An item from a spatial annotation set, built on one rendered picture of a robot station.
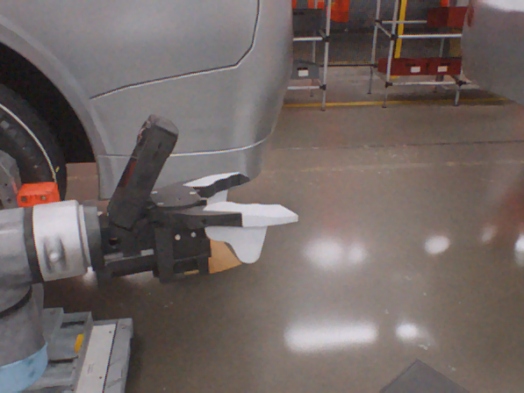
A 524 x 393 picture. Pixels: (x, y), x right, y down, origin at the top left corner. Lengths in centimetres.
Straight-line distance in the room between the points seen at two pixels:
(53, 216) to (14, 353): 14
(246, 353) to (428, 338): 79
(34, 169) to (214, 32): 65
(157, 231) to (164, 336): 174
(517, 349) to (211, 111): 160
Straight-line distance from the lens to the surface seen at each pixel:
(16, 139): 151
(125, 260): 51
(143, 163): 48
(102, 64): 153
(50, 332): 201
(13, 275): 50
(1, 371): 56
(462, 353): 225
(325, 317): 228
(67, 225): 48
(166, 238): 49
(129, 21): 150
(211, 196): 58
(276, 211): 47
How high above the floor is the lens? 147
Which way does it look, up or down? 26 degrees down
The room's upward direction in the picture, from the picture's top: straight up
